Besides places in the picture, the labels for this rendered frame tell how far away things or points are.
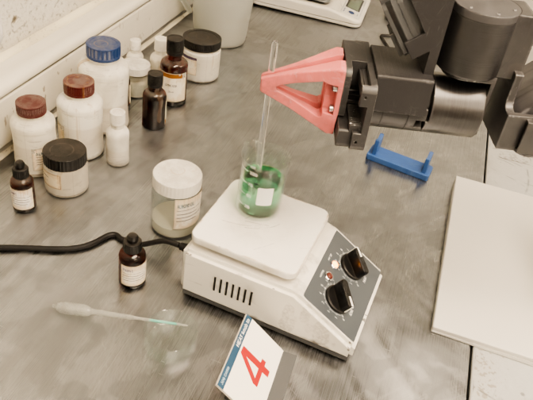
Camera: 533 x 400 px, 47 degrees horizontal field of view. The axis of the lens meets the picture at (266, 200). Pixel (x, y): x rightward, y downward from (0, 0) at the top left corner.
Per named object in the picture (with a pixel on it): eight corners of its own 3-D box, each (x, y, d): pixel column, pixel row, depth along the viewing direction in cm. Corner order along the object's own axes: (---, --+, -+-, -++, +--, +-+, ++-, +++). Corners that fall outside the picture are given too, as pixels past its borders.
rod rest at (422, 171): (431, 171, 96) (439, 152, 94) (426, 182, 93) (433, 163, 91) (371, 148, 99) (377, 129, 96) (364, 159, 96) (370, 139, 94)
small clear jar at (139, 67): (117, 96, 100) (117, 67, 97) (126, 83, 104) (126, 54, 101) (145, 101, 100) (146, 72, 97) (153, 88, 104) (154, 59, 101)
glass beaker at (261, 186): (290, 217, 69) (303, 158, 64) (251, 232, 66) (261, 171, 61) (259, 187, 72) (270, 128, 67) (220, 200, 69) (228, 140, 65)
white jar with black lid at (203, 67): (211, 64, 114) (214, 28, 109) (223, 82, 109) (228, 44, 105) (174, 67, 111) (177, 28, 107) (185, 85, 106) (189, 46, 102)
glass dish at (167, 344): (155, 316, 66) (156, 301, 65) (204, 331, 65) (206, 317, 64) (133, 355, 62) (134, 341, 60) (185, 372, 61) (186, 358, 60)
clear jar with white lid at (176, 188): (139, 223, 77) (140, 171, 72) (174, 202, 81) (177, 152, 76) (174, 247, 75) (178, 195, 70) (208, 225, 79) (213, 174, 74)
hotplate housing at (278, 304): (377, 286, 74) (396, 237, 69) (347, 367, 64) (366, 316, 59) (212, 222, 79) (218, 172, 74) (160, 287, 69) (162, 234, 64)
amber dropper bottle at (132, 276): (114, 274, 70) (114, 228, 66) (140, 267, 71) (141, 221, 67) (123, 293, 68) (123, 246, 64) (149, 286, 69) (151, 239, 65)
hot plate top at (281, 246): (330, 217, 71) (331, 211, 70) (294, 283, 62) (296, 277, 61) (235, 182, 73) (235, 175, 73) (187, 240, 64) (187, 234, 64)
